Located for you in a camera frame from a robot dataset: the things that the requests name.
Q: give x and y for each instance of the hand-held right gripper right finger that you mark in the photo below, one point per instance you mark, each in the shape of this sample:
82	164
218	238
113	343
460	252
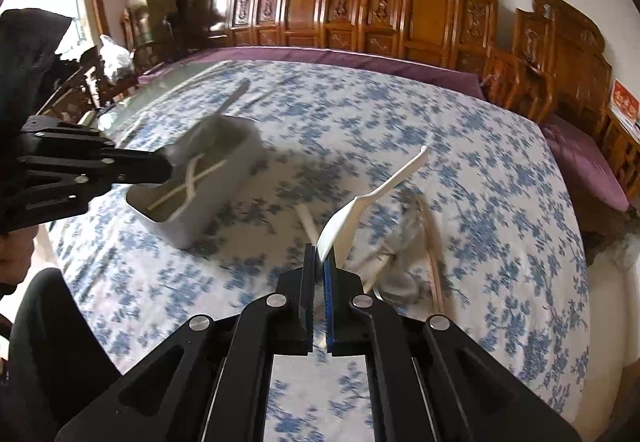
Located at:
331	307

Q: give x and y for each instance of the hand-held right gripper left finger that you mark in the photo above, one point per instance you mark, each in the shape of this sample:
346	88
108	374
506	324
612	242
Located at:
300	312

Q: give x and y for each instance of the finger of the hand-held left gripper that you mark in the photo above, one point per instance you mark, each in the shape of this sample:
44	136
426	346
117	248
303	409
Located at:
60	197
140	160

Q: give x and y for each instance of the grey plastic bin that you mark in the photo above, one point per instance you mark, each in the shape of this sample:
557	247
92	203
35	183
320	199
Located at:
220	171

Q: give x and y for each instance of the pale chopstick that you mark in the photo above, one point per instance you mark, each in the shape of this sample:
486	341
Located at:
170	197

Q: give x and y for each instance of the curved white utensil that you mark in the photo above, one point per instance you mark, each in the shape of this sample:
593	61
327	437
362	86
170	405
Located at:
190	182

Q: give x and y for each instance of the white plastic spoon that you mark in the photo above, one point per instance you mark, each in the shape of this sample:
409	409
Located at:
395	282

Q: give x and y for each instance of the dark wooden dining chair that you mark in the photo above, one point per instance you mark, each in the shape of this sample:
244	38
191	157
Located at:
90	86

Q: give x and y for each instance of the white plastic utensil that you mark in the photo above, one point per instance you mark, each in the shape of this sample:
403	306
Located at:
307	224

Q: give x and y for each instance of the white plastic bag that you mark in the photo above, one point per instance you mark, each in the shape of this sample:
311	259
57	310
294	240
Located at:
116	59

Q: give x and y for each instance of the wooden chopstick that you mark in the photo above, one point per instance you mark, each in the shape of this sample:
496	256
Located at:
434	262

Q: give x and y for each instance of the grey blurred utensil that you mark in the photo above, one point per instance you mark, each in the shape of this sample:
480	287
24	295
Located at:
234	96

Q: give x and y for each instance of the large brown cardboard box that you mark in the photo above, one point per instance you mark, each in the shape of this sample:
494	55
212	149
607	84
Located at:
165	11

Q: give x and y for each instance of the person's black pants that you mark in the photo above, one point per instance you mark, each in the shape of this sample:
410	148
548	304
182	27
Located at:
50	362

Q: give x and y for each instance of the dark carved wooden armchair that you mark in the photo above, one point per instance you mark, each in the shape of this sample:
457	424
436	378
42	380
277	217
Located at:
220	6

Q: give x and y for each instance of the blue floral tablecloth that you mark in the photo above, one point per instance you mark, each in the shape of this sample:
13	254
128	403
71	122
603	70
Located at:
450	171

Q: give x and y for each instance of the red printed box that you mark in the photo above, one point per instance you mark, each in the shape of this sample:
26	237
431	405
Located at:
625	106

